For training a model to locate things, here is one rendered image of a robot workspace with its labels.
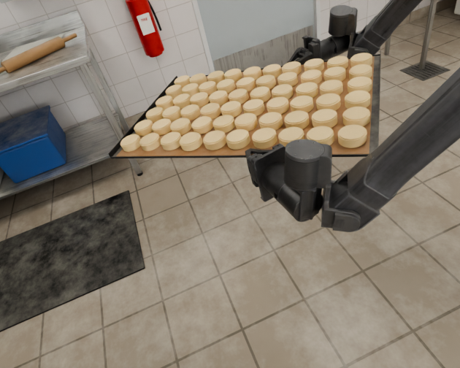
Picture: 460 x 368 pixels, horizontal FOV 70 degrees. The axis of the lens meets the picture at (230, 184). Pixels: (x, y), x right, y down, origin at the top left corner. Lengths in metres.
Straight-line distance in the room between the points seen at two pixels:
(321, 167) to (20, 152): 2.19
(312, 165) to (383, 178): 0.10
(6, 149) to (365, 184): 2.24
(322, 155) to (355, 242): 1.28
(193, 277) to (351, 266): 0.76
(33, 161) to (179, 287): 1.33
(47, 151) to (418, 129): 2.26
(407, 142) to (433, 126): 0.03
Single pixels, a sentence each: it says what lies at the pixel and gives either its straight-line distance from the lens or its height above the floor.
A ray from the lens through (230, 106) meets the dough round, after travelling 0.82.
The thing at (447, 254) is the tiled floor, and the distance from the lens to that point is 1.79.
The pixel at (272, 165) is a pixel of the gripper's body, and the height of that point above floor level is 1.02.
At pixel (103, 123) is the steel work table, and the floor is 0.23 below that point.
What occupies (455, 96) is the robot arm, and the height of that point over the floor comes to 1.17.
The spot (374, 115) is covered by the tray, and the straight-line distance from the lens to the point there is 0.73.
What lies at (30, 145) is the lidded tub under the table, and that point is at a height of 0.45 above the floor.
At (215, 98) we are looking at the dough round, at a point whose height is 1.00.
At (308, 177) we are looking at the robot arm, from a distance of 0.50.
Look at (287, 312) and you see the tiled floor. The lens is 1.56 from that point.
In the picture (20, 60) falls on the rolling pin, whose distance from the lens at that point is 2.28.
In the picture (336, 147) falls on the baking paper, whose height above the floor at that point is 1.00.
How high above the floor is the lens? 1.40
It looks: 41 degrees down
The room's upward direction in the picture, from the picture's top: 16 degrees counter-clockwise
